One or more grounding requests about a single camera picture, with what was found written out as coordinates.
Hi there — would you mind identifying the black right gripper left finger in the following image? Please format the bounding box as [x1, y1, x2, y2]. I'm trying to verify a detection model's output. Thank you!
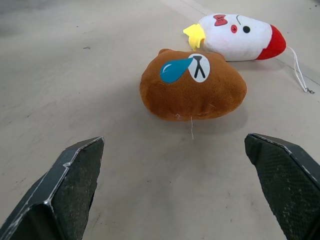
[0, 136, 105, 240]

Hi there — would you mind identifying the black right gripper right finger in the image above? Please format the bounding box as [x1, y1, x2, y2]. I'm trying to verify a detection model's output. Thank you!
[244, 132, 320, 240]

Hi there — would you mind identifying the brown crying bear plush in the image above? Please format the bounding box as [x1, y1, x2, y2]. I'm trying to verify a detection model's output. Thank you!
[139, 48, 248, 140]

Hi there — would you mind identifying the white chicken plush toy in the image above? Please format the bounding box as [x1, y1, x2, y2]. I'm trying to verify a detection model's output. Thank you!
[182, 13, 316, 94]

